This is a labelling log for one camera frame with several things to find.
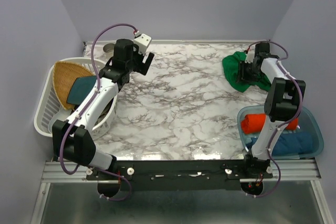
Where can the rolled blue t shirt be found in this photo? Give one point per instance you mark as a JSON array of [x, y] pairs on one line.
[[293, 144]]

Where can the metal cup with cork base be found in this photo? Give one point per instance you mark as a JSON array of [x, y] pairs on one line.
[[108, 50]]

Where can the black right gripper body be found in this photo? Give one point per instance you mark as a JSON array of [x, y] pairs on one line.
[[247, 72]]

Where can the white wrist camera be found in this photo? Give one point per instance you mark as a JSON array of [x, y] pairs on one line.
[[142, 41], [249, 57]]

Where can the white table edge trim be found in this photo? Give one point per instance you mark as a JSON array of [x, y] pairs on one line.
[[199, 42]]

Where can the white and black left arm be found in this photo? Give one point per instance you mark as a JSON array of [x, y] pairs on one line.
[[72, 138]]

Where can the green t shirt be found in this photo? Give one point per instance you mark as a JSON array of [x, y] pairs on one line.
[[230, 68]]

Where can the dark stacked bowls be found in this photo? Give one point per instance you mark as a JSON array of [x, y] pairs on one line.
[[104, 112]]

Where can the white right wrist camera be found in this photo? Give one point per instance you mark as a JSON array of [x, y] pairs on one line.
[[249, 57]]

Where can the clear blue plastic bin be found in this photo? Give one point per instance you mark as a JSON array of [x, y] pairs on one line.
[[306, 123]]

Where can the white bowl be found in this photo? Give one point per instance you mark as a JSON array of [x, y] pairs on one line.
[[61, 115]]

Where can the white plastic laundry basket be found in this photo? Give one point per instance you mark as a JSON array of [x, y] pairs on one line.
[[49, 106]]

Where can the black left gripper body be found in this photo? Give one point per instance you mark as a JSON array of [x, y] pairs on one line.
[[136, 62]]

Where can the woven wicker tray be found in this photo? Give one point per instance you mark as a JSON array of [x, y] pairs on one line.
[[64, 75]]

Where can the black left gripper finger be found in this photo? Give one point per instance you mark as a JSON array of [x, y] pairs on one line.
[[144, 68], [149, 59]]

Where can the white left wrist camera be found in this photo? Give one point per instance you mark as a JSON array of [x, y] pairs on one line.
[[142, 41]]

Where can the rolled orange t shirt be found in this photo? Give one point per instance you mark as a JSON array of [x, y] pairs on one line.
[[253, 123]]

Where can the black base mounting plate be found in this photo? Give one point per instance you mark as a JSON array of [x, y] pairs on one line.
[[214, 174]]

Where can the dark teal plate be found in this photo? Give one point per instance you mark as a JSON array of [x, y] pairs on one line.
[[81, 87]]

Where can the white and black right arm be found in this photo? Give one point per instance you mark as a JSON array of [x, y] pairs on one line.
[[283, 102]]

